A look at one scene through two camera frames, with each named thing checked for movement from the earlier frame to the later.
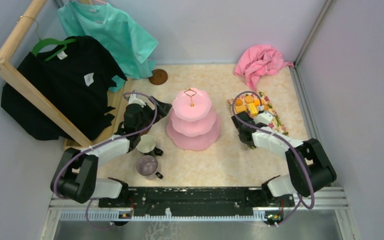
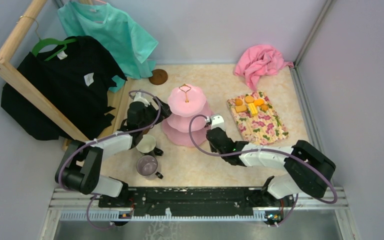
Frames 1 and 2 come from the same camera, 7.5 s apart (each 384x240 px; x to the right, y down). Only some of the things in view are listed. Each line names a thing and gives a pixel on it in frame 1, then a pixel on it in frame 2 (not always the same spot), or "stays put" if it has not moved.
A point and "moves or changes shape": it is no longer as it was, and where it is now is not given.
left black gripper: [163, 109] stays put
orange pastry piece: [241, 108] stays put
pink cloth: [257, 61] stays put
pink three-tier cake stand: [193, 124] moves or changes shape
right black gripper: [251, 118] → [212, 147]
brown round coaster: [159, 77] stays put
